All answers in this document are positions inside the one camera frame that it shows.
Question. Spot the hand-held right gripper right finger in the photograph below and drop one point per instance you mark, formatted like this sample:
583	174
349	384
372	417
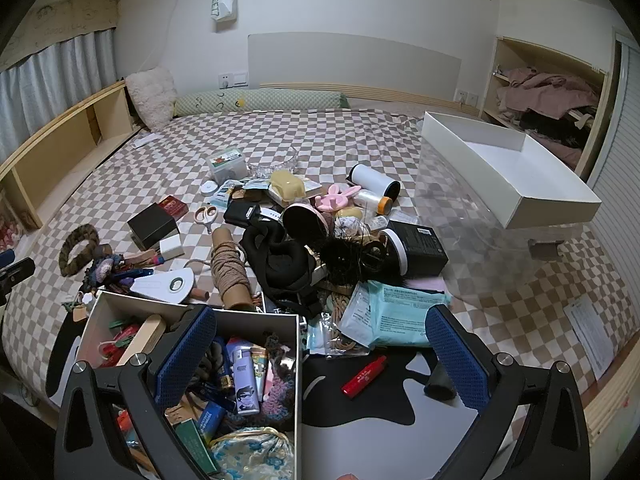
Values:
457	365

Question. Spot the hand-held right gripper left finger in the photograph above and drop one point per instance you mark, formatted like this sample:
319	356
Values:
185	355

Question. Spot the red lighter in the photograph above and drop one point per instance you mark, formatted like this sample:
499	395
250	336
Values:
364	376

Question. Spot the white cardboard box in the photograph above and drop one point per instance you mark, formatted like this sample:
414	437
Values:
295	400

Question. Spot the flat wooden stick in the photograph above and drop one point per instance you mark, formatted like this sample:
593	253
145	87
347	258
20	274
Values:
145	335

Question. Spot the blue cartoon lighter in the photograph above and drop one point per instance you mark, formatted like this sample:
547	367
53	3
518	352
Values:
245	375

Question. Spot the teal wipes packet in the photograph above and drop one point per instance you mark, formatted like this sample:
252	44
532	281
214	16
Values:
400	317

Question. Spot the crochet yarn piece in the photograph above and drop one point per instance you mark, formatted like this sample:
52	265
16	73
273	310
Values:
102	270

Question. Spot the pink paper sheet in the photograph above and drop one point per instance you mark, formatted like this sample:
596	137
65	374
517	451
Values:
430	284

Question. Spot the brown twine spool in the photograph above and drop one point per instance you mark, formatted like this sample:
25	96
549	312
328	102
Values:
230	265

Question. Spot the white charger box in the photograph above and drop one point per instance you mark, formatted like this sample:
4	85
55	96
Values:
171	247

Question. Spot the wooden bedside shelf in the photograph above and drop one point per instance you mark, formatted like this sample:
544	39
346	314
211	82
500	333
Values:
55	160

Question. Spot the gold brocade pouch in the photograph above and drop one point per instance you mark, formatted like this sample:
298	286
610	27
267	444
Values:
255	452

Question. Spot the black printed box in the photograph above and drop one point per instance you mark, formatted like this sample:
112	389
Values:
422	247

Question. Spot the black square box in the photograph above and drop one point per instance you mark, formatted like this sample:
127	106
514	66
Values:
152	225

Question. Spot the black cloth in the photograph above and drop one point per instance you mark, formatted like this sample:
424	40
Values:
280	260

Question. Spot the white paper sheet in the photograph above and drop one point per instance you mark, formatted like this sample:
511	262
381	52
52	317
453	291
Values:
595	335

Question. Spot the transparent storage bin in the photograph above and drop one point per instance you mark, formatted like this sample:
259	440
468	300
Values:
450	220

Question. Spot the red small box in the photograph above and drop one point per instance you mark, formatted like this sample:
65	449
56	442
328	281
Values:
172	206

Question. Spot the black wallet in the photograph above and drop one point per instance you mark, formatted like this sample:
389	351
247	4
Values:
240	215

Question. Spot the black fur pompom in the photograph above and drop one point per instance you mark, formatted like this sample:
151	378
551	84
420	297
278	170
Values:
342	260

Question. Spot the black round tin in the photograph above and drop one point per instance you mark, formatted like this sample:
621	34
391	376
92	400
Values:
302	222

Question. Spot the white bottle with orange cap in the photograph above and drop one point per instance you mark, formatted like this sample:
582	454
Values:
374	200

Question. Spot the clear plastic box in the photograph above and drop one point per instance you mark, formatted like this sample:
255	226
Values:
227	162

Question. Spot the white box lid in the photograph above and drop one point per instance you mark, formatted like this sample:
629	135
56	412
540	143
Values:
520	175

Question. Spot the white cylinder tumbler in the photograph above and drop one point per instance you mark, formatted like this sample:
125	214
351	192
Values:
372	177

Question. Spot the grey curtain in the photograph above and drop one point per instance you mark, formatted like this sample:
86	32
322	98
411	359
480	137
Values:
60	67

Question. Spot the pink bunny ornament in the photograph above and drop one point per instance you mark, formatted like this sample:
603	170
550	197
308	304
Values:
336	197

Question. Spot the crinkled clear plastic tray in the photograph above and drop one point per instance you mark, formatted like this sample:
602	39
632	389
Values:
272	165

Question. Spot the fluffy white pillow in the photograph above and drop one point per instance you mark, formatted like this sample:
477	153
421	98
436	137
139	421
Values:
150	95

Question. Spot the checkered bed sheet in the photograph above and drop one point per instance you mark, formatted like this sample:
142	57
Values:
360	137

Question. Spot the long green pillow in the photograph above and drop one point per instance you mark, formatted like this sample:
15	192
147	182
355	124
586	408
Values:
260	101

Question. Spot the white sliding door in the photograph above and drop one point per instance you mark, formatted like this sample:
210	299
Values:
617	150

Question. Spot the pile of clothes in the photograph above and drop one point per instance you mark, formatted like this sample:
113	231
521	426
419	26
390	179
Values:
545	95

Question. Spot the wooden wardrobe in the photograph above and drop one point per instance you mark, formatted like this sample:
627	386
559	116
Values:
505	55

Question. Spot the white wall socket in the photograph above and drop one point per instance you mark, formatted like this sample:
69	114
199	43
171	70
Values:
232	80

